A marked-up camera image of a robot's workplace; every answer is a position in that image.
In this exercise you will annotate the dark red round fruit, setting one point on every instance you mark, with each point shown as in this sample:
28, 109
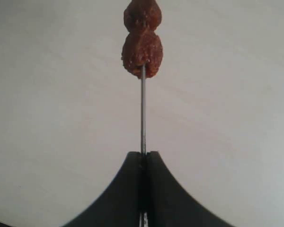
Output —
142, 13
142, 47

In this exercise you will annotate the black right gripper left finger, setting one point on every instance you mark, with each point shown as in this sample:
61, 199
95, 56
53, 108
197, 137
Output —
118, 205

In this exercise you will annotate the thin metal skewer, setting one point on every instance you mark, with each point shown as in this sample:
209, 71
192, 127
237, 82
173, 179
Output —
144, 218

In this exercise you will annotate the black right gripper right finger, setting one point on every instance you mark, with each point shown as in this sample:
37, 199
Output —
169, 204

